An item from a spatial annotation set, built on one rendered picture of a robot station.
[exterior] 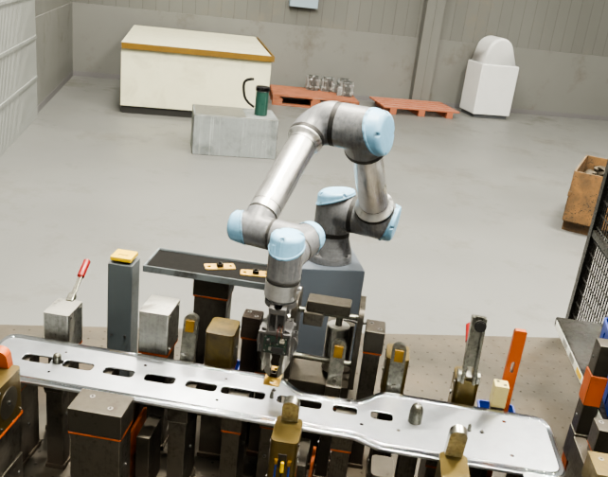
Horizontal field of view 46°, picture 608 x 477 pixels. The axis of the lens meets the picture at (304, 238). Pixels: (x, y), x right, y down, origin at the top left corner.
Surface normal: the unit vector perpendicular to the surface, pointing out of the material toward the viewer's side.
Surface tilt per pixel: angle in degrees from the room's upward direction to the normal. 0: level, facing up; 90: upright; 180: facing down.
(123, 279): 90
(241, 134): 90
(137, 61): 90
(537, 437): 0
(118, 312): 90
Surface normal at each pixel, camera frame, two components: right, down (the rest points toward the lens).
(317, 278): 0.15, 0.36
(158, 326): -0.12, 0.34
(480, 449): 0.11, -0.93
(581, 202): -0.47, 0.26
